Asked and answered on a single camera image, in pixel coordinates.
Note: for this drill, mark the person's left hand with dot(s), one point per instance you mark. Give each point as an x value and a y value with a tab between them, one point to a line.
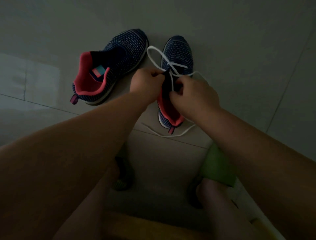
145	85

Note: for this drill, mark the person's right forearm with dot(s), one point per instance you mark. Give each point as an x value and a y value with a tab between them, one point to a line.
269	163

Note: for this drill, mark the person's right leg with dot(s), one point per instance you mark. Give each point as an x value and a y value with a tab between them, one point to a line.
222	212

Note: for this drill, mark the person's left leg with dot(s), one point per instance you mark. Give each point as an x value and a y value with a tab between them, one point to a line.
86	212

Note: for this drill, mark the person's leg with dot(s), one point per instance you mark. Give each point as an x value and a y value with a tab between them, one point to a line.
222	212
86	212

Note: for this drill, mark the green foam slipper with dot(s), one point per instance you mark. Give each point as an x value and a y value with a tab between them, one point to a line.
217	168
123	178

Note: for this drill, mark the blue knit sneaker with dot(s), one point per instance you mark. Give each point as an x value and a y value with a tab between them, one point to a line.
177	49
123	49

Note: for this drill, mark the person's right hand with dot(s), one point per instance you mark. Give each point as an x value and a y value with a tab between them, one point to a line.
197	99

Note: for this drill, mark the person's left forearm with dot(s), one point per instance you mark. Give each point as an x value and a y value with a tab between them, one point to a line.
56	168

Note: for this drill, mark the white shoelace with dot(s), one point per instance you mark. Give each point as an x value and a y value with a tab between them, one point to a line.
155	58

